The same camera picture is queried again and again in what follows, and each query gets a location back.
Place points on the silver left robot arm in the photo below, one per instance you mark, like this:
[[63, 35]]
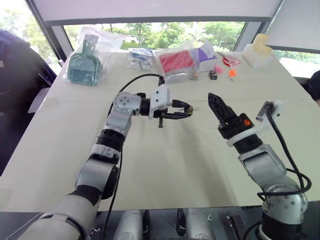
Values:
[[120, 120]]

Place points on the red packet in plastic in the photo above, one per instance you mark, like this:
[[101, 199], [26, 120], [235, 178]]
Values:
[[176, 61]]

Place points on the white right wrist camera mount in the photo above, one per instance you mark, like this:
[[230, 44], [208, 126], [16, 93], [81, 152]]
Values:
[[278, 105]]

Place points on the white yellow plastic container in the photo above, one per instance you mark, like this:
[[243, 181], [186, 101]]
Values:
[[260, 53]]

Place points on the small brass padlock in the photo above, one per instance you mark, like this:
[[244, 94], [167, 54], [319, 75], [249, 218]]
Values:
[[190, 109]]

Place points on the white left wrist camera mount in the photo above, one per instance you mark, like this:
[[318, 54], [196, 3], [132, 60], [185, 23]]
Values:
[[161, 97]]

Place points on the grey flat panel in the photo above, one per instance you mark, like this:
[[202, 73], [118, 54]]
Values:
[[37, 98]]

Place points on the small black box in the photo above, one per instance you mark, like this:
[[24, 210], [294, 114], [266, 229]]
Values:
[[213, 75]]

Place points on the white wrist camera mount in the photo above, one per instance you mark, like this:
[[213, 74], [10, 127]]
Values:
[[278, 105], [161, 97]]

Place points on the clear plastic bag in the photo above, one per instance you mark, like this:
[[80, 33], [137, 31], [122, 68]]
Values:
[[112, 42]]

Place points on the silver rounded leg shell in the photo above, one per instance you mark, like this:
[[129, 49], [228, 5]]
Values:
[[197, 225], [130, 225]]

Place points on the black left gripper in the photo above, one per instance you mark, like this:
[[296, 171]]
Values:
[[161, 114]]

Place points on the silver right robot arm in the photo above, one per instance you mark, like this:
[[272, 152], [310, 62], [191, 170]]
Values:
[[262, 165]]

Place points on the small orange item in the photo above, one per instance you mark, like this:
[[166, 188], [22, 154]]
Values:
[[232, 73]]

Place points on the person with dark hair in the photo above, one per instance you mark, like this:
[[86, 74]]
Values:
[[314, 85]]

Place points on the person in dark purple jacket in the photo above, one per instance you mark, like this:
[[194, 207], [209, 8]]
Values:
[[17, 87]]

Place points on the purple white tissue box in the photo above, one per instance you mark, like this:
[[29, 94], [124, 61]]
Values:
[[203, 60]]

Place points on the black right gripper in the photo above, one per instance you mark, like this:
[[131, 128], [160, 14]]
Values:
[[236, 126]]

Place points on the teal plastic dustpan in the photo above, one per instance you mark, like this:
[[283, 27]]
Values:
[[82, 67]]

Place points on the small brass metal object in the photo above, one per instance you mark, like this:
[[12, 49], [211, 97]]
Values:
[[193, 75]]

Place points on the bag of white-blue items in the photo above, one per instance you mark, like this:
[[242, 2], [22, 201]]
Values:
[[140, 58]]

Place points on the small pink item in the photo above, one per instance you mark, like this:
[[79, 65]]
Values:
[[219, 69]]

